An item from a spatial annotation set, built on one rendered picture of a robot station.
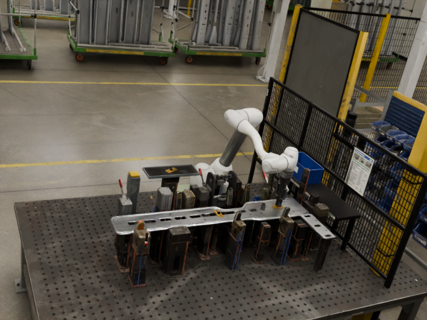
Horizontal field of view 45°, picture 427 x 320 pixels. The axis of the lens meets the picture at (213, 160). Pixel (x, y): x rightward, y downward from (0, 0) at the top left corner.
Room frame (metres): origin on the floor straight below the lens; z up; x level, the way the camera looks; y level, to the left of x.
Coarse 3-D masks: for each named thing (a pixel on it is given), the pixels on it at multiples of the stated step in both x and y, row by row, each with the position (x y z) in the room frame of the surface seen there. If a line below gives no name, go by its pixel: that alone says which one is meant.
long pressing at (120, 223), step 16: (192, 208) 2.92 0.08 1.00; (208, 208) 2.97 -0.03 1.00; (240, 208) 3.04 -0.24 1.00; (256, 208) 3.08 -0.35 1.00; (272, 208) 3.12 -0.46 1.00; (304, 208) 3.21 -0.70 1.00; (112, 224) 2.59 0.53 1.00; (128, 224) 2.62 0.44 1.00; (144, 224) 2.65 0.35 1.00; (160, 224) 2.68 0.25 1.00; (176, 224) 2.71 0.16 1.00; (192, 224) 2.74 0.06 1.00; (208, 224) 2.79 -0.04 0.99
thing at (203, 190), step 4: (200, 188) 3.09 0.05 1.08; (204, 188) 3.10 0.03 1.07; (200, 192) 3.05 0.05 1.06; (204, 192) 3.04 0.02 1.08; (208, 192) 3.05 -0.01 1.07; (200, 196) 3.04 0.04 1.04; (204, 196) 3.04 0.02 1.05; (208, 196) 3.06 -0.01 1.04; (196, 200) 3.07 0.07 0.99; (200, 200) 3.03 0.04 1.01; (204, 200) 3.04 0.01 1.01; (196, 204) 3.07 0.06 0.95; (200, 204) 3.03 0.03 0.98; (204, 204) 3.04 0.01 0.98; (196, 216) 3.05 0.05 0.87; (196, 228) 3.04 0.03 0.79; (196, 232) 3.04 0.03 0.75; (196, 236) 3.04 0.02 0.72
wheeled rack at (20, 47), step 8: (24, 16) 8.01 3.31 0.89; (32, 16) 8.06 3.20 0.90; (8, 32) 9.15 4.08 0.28; (16, 32) 9.25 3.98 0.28; (0, 40) 8.55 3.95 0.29; (8, 40) 8.66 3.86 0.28; (16, 40) 8.72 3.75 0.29; (24, 40) 8.84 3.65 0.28; (0, 48) 8.09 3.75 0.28; (8, 48) 8.00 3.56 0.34; (16, 48) 8.25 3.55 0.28; (24, 48) 8.22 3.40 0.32; (32, 48) 8.44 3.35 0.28; (0, 56) 7.80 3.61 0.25; (8, 56) 7.86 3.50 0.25; (16, 56) 7.92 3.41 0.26; (24, 56) 7.98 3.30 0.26; (32, 56) 8.04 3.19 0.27
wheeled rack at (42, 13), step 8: (16, 8) 11.08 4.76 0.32; (24, 8) 11.37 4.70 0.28; (56, 8) 11.98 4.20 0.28; (16, 16) 10.76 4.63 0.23; (40, 16) 10.98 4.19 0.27; (48, 16) 11.08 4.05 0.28; (56, 16) 11.21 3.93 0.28; (64, 16) 11.32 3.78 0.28; (72, 16) 11.40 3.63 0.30; (16, 24) 10.84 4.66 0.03
